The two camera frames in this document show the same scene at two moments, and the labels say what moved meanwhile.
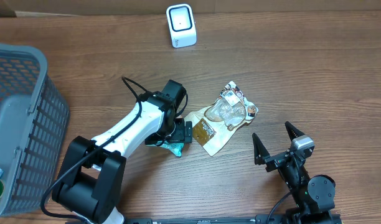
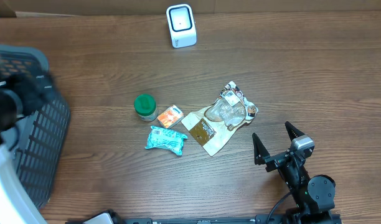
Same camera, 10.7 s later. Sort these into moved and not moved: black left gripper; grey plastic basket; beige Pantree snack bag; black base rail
Moved: black left gripper
Not moved: black base rail; grey plastic basket; beige Pantree snack bag
